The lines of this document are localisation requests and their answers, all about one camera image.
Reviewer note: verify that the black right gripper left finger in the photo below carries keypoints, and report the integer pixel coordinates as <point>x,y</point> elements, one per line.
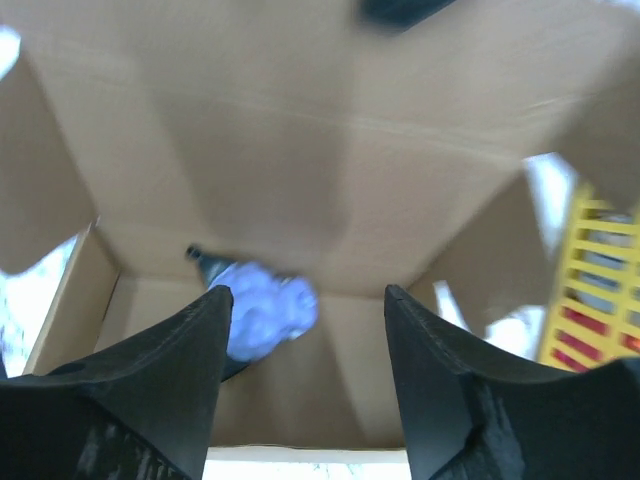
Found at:
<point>140,409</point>

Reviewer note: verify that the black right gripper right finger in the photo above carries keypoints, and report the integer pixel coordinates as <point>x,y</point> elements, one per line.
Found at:
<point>470,410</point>

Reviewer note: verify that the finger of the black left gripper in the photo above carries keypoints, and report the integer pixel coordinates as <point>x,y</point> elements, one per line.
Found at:
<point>400,13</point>

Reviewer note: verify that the brown cardboard express box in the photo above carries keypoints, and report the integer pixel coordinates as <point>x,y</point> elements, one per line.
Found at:
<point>293,133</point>

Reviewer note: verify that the purple sheep toy figure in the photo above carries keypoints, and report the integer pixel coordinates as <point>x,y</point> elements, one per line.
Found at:
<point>268,310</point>

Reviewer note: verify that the yellow plastic shopping basket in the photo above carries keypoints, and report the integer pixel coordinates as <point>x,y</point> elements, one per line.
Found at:
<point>593,315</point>

